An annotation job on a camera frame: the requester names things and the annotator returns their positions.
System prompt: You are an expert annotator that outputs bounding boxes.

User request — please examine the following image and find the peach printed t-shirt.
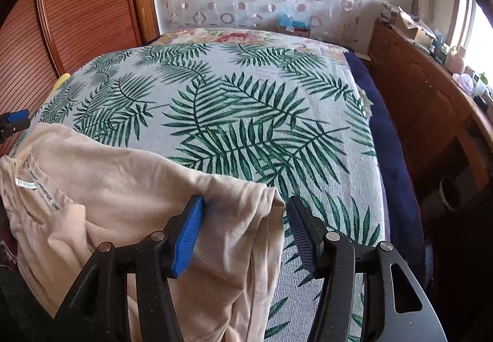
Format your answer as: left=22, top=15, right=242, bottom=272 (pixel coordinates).
left=1, top=123, right=284, bottom=341

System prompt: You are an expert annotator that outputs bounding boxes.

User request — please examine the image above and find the yellow pillow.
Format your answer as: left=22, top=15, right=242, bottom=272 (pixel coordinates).
left=48, top=72, right=71, bottom=97

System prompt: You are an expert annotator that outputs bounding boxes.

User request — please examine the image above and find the dark blue bed sheet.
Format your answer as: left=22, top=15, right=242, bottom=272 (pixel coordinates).
left=344, top=51, right=425, bottom=284

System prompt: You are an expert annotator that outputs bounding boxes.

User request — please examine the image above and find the brown wooden sideboard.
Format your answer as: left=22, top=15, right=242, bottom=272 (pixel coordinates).
left=368, top=22, right=492, bottom=204

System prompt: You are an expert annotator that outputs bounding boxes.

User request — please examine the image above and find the palm leaf print blanket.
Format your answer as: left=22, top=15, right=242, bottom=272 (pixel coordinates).
left=11, top=42, right=390, bottom=342

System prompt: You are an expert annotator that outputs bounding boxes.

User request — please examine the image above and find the pink ceramic vase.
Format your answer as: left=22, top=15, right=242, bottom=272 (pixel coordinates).
left=445, top=46, right=466, bottom=74

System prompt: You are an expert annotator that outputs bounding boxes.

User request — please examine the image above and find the floral pink quilt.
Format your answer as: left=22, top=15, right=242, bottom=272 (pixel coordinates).
left=150, top=27, right=348, bottom=65

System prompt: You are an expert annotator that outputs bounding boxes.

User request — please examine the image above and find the open cardboard box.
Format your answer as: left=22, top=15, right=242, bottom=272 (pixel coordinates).
left=394, top=9, right=436, bottom=48

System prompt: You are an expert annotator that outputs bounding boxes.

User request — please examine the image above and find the blue tissue box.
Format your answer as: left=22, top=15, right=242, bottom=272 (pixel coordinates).
left=277, top=13, right=311, bottom=37

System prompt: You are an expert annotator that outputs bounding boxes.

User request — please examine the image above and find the bright window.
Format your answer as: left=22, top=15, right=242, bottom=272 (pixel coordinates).
left=451, top=0, right=492, bottom=88

